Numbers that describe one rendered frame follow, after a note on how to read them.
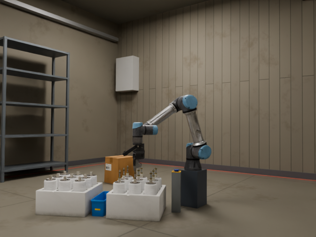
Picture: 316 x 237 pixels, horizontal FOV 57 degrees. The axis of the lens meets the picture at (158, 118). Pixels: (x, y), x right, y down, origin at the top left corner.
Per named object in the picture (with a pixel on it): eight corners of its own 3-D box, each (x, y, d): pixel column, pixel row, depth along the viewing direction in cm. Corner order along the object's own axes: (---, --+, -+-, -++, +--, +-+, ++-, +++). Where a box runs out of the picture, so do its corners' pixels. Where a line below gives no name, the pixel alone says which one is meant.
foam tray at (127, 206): (120, 204, 247) (121, 183, 247) (166, 206, 241) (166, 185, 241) (106, 218, 208) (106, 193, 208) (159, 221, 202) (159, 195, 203)
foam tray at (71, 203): (59, 201, 254) (60, 180, 255) (102, 203, 249) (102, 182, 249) (35, 214, 216) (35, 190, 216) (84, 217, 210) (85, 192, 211)
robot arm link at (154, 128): (153, 124, 228) (139, 124, 223) (158, 124, 217) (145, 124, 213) (153, 134, 227) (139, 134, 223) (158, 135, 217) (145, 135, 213)
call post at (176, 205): (172, 209, 232) (172, 170, 232) (180, 210, 231) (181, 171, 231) (171, 212, 225) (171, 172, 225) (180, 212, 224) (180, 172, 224)
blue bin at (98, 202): (103, 205, 243) (103, 191, 243) (115, 205, 242) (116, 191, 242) (90, 216, 213) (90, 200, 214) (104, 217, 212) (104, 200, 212)
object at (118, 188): (110, 206, 214) (110, 182, 215) (120, 204, 221) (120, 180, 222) (118, 209, 208) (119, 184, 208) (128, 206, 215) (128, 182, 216)
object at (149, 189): (149, 210, 204) (149, 185, 205) (141, 208, 212) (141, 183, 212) (159, 208, 211) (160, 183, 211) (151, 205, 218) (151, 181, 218)
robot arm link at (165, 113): (177, 94, 250) (133, 126, 232) (184, 93, 240) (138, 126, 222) (184, 106, 252) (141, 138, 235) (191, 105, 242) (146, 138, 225)
